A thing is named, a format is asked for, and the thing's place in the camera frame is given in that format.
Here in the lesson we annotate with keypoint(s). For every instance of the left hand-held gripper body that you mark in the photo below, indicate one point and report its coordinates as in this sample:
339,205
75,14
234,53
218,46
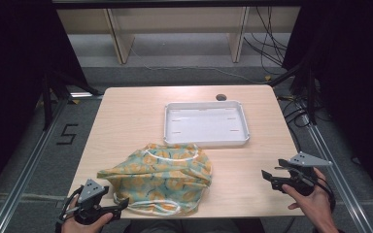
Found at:
90,191

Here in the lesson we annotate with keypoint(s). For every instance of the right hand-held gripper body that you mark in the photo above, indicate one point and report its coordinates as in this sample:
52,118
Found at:
304,181

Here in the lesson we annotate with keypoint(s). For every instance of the orange print cloth bag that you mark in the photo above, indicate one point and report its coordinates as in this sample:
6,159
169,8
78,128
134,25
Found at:
162,174

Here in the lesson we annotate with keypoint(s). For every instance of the white plastic tray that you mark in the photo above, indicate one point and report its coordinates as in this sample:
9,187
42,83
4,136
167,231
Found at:
205,124

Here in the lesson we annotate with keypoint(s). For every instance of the person's right hand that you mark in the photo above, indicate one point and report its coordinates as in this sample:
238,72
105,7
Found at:
319,207

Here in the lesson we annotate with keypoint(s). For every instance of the person's left hand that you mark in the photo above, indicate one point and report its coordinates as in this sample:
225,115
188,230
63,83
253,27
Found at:
84,228

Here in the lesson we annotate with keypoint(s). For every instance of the black metal stand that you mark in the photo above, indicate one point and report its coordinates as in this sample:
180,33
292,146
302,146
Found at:
47,103
310,97

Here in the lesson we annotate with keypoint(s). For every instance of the black curtain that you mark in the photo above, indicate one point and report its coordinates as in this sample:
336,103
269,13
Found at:
16,64
353,64

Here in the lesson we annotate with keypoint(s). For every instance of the aluminium floor rail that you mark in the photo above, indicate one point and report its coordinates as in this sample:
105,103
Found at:
336,174
29,168

